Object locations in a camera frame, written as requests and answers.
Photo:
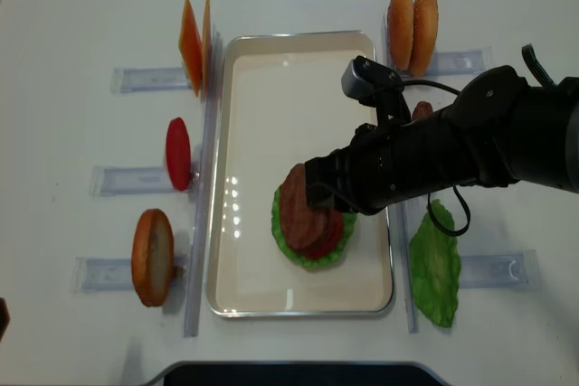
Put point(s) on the clear holder under tomato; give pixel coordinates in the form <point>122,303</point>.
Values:
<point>114,181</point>

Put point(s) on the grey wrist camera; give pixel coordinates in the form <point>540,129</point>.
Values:
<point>370,83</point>

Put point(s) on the dark base at bottom edge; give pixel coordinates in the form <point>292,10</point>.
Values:
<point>301,373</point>

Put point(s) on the red tomato slice on tray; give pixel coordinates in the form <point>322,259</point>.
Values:
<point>328,241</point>

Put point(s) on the standing red tomato slice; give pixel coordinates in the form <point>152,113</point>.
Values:
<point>178,154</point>

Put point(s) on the white rectangular metal tray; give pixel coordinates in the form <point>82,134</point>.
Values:
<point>281,104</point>

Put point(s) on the right long clear acrylic rail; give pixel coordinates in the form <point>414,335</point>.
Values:
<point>402,240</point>

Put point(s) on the standing green lettuce leaf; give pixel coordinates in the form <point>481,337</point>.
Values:
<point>435,273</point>

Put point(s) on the clear holder under right buns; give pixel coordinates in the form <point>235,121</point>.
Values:
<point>465,62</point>

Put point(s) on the long clear acrylic rail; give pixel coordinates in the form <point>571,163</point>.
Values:
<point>203,208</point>
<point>402,240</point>

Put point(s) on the green lettuce leaf on tray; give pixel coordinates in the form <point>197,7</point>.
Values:
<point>332,259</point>

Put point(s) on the left long clear acrylic rail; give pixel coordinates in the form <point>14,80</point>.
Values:
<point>203,208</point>

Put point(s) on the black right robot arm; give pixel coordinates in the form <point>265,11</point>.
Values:
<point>498,131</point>

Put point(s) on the left bun half top right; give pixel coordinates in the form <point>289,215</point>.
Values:
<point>400,32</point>

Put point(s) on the bun half front left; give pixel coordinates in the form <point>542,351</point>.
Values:
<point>152,259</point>

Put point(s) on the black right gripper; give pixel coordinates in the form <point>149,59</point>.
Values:
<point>374,171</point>

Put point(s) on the dark brown meat patty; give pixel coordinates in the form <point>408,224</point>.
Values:
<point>302,227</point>

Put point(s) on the clear holder under lettuce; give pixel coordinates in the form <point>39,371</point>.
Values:
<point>515,270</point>

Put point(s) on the left orange cheese slice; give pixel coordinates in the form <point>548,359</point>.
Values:
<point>190,47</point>

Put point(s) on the clear holder under left bun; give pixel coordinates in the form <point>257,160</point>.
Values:
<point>94,275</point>

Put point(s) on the bun half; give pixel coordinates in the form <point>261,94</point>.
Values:
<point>425,32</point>
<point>152,259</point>
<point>400,32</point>

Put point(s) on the clear holder under cheese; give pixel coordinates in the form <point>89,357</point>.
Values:
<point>130,80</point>

